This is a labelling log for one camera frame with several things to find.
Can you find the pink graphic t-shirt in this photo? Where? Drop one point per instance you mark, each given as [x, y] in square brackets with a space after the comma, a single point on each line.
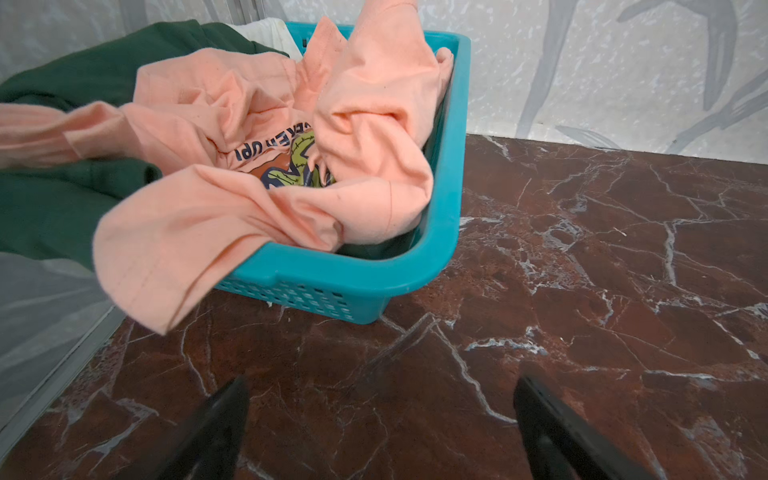
[317, 153]

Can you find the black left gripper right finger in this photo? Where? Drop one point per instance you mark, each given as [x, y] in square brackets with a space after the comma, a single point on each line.
[560, 444]

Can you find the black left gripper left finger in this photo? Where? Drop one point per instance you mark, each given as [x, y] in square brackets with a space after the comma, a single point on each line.
[205, 445]

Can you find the dark green t-shirt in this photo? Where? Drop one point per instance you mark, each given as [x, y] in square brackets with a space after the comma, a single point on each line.
[53, 212]

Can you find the white t-shirt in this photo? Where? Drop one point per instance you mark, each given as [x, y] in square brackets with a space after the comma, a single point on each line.
[272, 33]

